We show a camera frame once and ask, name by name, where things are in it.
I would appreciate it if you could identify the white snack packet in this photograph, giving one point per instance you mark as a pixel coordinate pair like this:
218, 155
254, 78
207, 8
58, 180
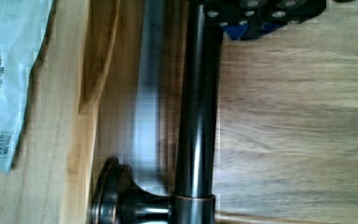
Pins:
23, 26

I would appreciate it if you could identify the dark metal drawer handle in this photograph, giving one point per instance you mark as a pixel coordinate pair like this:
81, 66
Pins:
119, 200

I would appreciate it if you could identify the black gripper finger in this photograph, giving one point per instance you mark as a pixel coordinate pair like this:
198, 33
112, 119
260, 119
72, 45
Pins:
251, 19

